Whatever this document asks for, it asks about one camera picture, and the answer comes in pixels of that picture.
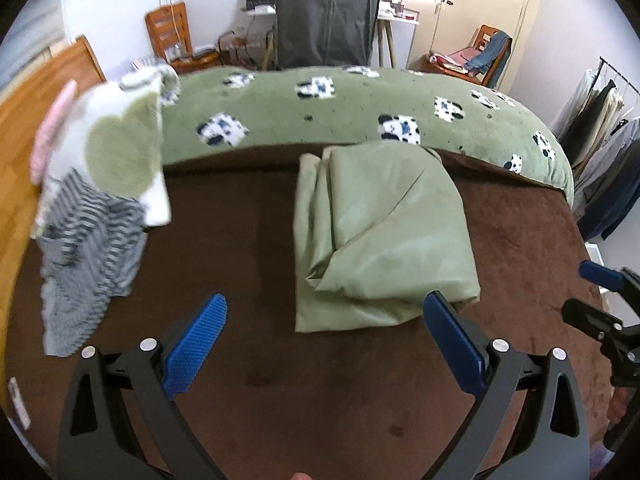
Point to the white and green fleece blanket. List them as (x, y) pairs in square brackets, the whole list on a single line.
[(120, 150)]

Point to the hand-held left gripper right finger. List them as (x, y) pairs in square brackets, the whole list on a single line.
[(452, 340)]

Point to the green printed blanket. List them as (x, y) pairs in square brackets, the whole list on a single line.
[(350, 110)]

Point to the dark garment bag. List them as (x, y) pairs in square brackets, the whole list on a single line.
[(325, 25)]

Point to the light green jacket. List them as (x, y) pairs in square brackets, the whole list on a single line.
[(390, 235)]

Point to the brown blanket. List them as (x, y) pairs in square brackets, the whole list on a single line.
[(225, 240)]

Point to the white desk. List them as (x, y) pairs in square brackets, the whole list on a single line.
[(400, 15)]

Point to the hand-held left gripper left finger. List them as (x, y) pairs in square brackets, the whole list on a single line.
[(197, 345)]

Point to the blue jeans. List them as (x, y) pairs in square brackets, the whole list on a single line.
[(492, 52)]

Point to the grey striped garment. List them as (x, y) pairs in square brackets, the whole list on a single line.
[(85, 260)]

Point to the wooden chair with jeans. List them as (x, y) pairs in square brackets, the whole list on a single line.
[(487, 35)]

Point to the pink cloth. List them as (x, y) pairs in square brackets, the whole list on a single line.
[(52, 130)]

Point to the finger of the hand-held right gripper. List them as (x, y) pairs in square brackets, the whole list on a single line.
[(600, 272), (590, 317)]

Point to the row of hanging clothes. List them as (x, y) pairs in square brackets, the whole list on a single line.
[(600, 135)]

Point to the wooden headboard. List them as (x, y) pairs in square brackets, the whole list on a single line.
[(30, 110)]

